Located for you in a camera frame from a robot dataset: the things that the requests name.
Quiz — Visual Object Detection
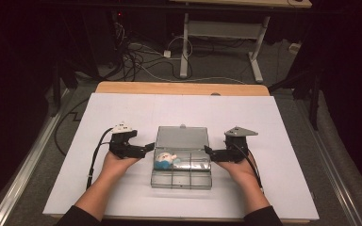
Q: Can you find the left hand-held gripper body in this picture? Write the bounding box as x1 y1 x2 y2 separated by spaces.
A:
109 121 146 160

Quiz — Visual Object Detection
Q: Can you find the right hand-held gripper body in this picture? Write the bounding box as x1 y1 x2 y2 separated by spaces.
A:
213 125 259 164

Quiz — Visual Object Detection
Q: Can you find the small white blue plush toy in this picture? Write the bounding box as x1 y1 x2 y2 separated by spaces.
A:
153 151 182 170

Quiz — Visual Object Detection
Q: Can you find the clear plastic compartment box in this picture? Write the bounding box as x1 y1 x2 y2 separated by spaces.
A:
150 124 213 190

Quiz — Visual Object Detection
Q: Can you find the person's left hand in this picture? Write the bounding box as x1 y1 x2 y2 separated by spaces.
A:
101 151 141 179

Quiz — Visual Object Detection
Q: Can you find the person's right hand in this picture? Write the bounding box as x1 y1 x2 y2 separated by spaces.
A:
216 153 259 187

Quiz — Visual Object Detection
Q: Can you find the white board sheet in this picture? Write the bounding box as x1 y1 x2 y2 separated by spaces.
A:
42 92 321 220

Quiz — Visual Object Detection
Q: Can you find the wooden table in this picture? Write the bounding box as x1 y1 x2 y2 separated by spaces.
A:
50 81 311 224

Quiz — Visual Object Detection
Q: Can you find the black stand leg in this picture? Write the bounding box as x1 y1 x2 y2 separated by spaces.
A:
50 59 80 118
268 67 323 132

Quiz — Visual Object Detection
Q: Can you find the light wooden desk top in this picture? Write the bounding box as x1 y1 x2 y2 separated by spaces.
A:
169 0 313 9

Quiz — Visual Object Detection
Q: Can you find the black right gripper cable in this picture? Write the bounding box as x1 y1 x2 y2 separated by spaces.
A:
232 142 264 189

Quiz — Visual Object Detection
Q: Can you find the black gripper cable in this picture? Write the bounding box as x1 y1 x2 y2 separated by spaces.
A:
232 142 264 189
86 126 114 191

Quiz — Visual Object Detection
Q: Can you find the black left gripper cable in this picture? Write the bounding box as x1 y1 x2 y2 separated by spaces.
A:
86 126 114 191

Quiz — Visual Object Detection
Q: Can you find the black floor cable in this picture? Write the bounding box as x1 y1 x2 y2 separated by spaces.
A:
53 97 91 158

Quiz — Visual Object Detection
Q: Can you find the white floor cable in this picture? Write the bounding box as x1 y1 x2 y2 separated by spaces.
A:
122 56 247 86

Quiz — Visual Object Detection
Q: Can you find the tangle of black cables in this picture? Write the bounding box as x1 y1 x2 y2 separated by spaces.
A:
100 22 196 83

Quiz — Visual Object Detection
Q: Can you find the metal floor rail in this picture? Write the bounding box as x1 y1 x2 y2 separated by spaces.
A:
295 100 362 226
0 88 71 226

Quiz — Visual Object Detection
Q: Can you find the white metal desk frame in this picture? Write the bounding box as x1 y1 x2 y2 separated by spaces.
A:
179 12 272 85

